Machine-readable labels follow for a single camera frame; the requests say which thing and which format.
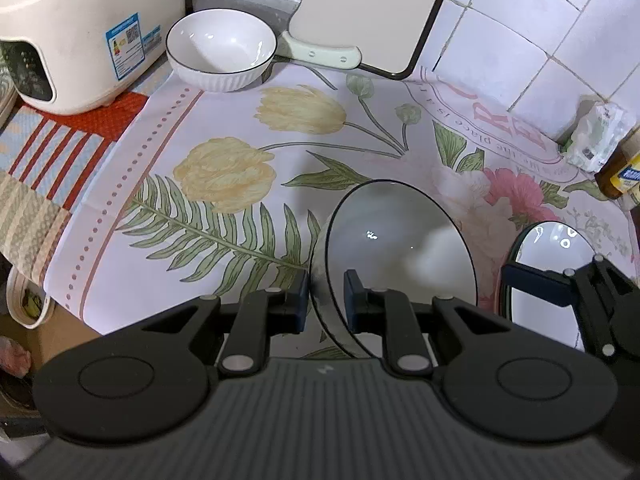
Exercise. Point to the large white printed bowl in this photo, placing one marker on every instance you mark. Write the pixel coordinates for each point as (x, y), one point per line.
(545, 320)

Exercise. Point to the white cutting board black edge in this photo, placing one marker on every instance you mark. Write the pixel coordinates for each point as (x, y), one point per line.
(350, 5)

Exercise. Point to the white rice cooker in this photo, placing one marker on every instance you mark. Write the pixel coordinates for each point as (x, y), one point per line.
(75, 20)

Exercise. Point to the white plastic packet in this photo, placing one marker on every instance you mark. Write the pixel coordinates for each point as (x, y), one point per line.
(595, 140)

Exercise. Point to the oil bottle yellow label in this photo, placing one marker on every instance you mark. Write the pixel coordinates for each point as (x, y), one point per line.
(617, 175)

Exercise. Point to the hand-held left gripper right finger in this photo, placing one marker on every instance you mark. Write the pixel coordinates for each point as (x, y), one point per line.
(354, 305)

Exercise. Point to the floral tablecloth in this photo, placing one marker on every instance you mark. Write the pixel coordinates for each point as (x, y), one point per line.
(225, 240)

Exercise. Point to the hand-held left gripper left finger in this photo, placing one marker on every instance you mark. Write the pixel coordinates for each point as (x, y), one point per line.
(300, 305)

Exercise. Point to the striped woven mat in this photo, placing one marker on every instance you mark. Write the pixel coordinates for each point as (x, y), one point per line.
(50, 160)

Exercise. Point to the white plastic basket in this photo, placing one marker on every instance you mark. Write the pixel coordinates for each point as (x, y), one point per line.
(17, 310)

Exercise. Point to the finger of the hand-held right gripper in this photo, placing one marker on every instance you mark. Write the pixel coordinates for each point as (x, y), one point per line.
(535, 280)

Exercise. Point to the cardboard box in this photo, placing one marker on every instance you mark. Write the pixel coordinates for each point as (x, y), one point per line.
(55, 340)

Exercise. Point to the white ribbed bowl black rim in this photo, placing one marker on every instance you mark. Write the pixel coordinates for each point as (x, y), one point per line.
(400, 230)
(220, 45)

